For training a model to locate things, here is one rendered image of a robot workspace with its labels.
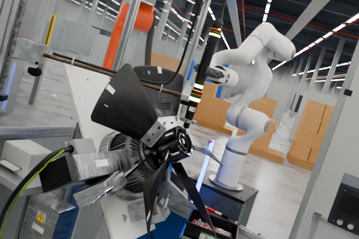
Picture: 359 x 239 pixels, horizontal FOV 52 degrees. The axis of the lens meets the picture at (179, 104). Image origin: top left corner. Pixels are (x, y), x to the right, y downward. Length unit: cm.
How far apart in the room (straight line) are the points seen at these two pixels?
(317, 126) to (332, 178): 633
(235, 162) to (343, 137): 133
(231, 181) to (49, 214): 93
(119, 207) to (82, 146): 31
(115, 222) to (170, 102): 48
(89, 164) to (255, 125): 98
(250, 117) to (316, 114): 753
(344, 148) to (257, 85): 133
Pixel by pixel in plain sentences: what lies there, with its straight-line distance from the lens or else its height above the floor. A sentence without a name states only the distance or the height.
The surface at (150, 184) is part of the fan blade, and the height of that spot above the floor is 113.
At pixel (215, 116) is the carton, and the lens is 1058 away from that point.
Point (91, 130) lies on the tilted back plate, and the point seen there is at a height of 115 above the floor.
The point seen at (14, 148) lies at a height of 96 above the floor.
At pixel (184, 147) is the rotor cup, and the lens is 132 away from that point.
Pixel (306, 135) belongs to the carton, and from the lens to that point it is 940.
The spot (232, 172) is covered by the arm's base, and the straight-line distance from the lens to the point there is 195.
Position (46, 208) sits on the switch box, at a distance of 151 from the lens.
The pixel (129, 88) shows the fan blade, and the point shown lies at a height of 136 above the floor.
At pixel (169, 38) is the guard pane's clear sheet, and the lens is 255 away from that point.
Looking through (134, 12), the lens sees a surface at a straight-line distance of 215.
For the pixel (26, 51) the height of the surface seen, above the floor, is 137.
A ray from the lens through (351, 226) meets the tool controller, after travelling 165.
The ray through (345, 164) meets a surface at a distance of 310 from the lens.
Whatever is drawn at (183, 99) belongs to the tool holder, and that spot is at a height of 136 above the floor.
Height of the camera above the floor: 148
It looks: 6 degrees down
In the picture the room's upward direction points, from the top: 17 degrees clockwise
